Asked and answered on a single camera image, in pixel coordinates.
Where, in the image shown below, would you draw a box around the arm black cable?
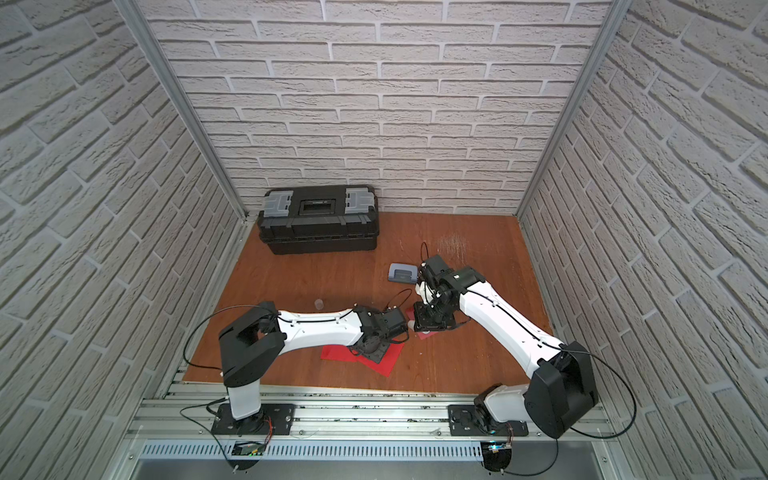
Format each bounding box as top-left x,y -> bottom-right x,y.
182,287 -> 415,373
418,241 -> 638,477

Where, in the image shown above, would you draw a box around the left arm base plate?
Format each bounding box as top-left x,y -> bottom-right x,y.
211,403 -> 296,436

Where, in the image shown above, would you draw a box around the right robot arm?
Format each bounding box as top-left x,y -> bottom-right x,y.
414,255 -> 599,439

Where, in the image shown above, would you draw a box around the black plastic toolbox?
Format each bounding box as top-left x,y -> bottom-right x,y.
256,185 -> 380,255

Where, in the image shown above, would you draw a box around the grey hole punch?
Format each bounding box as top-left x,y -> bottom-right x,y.
387,263 -> 418,285

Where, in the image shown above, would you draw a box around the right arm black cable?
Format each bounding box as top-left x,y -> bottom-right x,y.
418,241 -> 638,477

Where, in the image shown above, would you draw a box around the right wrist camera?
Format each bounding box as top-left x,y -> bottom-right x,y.
415,281 -> 435,304

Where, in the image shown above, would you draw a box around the aluminium rail frame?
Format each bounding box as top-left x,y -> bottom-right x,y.
116,383 -> 619,463

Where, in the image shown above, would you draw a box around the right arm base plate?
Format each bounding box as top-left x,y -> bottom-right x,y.
447,404 -> 529,438

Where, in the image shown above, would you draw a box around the dark red envelope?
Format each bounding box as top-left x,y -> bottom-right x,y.
406,307 -> 436,340

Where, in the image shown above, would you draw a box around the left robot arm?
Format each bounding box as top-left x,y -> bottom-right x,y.
218,302 -> 408,421

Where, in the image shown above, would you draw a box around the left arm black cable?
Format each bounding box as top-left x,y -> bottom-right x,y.
182,287 -> 415,373

